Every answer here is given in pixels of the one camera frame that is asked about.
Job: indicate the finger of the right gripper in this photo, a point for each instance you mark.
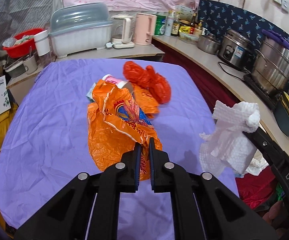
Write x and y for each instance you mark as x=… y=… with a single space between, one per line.
x=270 y=150

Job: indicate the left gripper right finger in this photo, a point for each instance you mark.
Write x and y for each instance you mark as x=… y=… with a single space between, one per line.
x=202 y=206

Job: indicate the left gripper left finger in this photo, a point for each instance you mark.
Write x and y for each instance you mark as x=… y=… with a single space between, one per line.
x=86 y=207

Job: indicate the white paper towel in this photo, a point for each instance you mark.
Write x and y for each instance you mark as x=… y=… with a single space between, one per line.
x=227 y=146

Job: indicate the orange snack wrapper bag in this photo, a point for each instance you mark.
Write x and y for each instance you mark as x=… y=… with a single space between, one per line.
x=115 y=124

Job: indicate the pink white cup trash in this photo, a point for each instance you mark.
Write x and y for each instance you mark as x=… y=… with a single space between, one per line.
x=118 y=82

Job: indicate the right hand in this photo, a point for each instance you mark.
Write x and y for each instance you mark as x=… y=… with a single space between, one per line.
x=277 y=217

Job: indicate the yellow blue stacked basins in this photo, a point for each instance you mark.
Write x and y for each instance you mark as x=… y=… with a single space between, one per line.
x=281 y=113

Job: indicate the black induction cooktop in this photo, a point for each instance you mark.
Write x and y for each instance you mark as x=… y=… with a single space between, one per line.
x=270 y=101

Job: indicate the stacked steel steamer pot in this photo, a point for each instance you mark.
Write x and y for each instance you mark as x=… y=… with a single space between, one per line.
x=271 y=68

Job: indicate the steel rice cooker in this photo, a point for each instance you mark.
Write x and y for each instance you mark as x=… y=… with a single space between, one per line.
x=237 y=51

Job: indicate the purple towel on pot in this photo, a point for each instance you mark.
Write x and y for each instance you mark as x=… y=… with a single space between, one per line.
x=275 y=39

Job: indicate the small steel bowl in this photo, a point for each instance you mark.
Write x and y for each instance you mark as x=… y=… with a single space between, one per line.
x=208 y=43

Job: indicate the red crumpled plastic bag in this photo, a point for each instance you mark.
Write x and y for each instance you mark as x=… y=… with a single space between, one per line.
x=148 y=79

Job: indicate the clear food container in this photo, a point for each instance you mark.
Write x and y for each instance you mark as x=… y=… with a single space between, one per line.
x=188 y=38

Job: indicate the navy patterned cloth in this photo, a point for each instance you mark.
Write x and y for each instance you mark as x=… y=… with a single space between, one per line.
x=219 y=17

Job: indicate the yellow seasoning packet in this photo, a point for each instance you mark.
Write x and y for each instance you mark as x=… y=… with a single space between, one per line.
x=185 y=29

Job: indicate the dark soy sauce bottle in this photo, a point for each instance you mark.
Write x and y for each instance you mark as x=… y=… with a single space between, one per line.
x=176 y=25

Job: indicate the white slim bottle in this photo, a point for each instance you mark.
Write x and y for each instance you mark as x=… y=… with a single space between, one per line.
x=169 y=23

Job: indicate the white box on counter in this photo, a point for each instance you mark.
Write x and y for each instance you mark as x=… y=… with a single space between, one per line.
x=185 y=13

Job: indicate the green tin can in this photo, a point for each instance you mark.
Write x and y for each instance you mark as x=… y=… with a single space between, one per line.
x=160 y=25

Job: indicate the pink electric kettle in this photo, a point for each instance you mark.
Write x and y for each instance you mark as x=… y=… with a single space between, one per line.
x=144 y=28

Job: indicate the red plastic basin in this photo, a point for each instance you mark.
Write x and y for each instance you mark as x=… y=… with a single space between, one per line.
x=25 y=47

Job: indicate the white cup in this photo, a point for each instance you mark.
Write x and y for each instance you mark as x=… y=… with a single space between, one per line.
x=42 y=43

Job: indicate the white glass kettle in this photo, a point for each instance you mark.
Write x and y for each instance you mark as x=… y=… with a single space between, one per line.
x=122 y=32

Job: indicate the grey lidded dish rack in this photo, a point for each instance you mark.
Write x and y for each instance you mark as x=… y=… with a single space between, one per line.
x=79 y=28

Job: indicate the grey striped hanging sheet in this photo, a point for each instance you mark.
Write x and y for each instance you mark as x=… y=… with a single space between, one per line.
x=16 y=16

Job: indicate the wall power outlet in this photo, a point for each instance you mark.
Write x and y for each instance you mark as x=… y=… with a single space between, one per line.
x=284 y=4

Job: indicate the small steel pot with handle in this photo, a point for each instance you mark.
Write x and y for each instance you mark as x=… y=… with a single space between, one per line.
x=24 y=65

